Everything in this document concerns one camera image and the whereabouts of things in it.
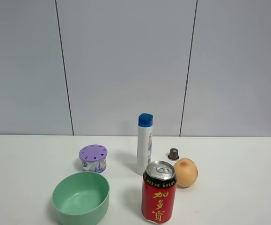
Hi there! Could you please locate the brown coffee capsule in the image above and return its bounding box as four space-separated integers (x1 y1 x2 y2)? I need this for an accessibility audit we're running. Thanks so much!
168 148 179 161

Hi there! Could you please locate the white bottle blue cap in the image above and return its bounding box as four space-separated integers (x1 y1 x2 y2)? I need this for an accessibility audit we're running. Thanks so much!
136 113 153 176

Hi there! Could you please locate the purple lid air freshener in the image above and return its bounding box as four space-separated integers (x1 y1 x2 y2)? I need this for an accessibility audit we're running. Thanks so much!
79 144 108 173

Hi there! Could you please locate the yellow peach fruit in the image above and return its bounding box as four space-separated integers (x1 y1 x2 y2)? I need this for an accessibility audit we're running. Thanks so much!
174 158 198 188

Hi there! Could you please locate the red drink can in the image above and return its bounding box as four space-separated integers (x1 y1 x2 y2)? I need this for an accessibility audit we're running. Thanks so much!
141 161 177 224

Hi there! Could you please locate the green plastic bowl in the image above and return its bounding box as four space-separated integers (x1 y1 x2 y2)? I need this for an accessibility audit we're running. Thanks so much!
51 172 110 225

